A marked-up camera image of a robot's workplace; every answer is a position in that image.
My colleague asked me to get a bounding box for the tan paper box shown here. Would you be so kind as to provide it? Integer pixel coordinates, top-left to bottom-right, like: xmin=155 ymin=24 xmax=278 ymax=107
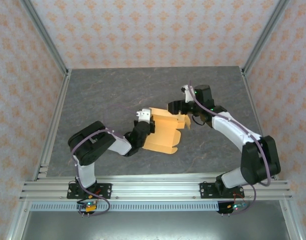
xmin=142 ymin=106 xmax=192 ymax=155

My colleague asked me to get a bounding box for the grey metal sheet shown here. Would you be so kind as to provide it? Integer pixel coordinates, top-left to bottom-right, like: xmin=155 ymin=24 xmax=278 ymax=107
xmin=7 ymin=199 xmax=301 ymax=240

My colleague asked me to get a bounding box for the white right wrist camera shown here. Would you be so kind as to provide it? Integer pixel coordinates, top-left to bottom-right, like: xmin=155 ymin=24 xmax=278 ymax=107
xmin=180 ymin=84 xmax=194 ymax=103

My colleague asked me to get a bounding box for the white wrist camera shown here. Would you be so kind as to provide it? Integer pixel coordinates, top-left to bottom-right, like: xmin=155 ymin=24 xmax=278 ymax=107
xmin=136 ymin=107 xmax=153 ymax=123
xmin=180 ymin=84 xmax=194 ymax=103

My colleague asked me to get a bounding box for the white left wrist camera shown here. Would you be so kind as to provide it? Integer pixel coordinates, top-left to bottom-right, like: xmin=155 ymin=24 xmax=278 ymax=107
xmin=136 ymin=107 xmax=153 ymax=123

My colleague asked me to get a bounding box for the aluminium mounting rail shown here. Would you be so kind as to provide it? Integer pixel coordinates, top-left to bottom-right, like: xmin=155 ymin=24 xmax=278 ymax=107
xmin=19 ymin=174 xmax=293 ymax=201

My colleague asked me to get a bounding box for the aluminium table side rail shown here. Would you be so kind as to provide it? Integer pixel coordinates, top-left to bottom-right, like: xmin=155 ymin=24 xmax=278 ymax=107
xmin=32 ymin=69 xmax=73 ymax=181
xmin=240 ymin=67 xmax=279 ymax=181

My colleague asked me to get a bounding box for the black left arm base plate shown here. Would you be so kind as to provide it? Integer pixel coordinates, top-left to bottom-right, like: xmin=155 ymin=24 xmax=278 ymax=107
xmin=66 ymin=183 xmax=113 ymax=200

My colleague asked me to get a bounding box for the slotted grey cable duct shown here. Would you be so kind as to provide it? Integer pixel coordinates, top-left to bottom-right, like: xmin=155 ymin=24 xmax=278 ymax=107
xmin=30 ymin=201 xmax=251 ymax=212

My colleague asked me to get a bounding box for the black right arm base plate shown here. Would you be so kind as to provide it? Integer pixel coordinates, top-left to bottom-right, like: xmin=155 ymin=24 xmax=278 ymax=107
xmin=199 ymin=182 xmax=245 ymax=200

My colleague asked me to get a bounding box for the aluminium frame post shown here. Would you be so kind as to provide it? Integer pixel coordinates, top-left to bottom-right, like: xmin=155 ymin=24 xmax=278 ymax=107
xmin=19 ymin=0 xmax=69 ymax=76
xmin=242 ymin=0 xmax=290 ymax=73

